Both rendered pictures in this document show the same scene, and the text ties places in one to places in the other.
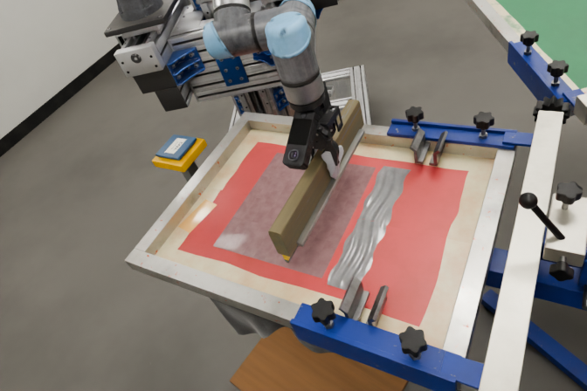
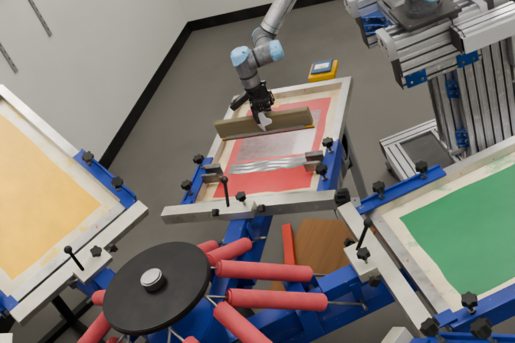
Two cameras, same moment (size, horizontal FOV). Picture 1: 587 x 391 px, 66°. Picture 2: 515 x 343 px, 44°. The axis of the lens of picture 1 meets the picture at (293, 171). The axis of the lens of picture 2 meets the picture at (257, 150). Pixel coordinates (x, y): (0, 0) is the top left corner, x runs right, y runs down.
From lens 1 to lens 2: 2.29 m
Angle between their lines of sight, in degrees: 59
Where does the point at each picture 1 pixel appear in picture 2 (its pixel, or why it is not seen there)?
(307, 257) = (246, 152)
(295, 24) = (234, 55)
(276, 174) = not seen: hidden behind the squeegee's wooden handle
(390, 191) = (289, 163)
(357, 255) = (246, 167)
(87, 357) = not seen: hidden behind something
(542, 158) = (291, 197)
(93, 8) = not seen: outside the picture
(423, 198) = (287, 177)
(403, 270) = (240, 184)
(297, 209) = (229, 123)
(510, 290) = (211, 204)
